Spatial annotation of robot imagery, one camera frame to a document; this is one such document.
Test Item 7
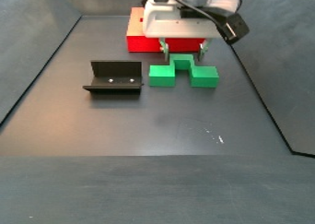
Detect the black angle fixture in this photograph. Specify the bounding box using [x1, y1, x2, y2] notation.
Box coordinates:
[83, 60, 143, 93]

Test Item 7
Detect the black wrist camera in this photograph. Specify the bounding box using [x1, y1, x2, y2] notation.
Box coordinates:
[217, 13, 250, 45]

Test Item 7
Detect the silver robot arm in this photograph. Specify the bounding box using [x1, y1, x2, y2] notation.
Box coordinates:
[143, 0, 242, 58]

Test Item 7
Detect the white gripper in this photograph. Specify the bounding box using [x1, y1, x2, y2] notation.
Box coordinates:
[143, 0, 241, 61]

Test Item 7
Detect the green bridge-shaped block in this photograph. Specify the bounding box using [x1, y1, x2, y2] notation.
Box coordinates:
[150, 53, 220, 88]

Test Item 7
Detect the black camera cable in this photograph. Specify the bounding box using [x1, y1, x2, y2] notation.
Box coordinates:
[161, 0, 245, 35]

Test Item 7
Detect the red base board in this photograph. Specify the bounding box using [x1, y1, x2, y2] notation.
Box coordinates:
[126, 6, 208, 53]

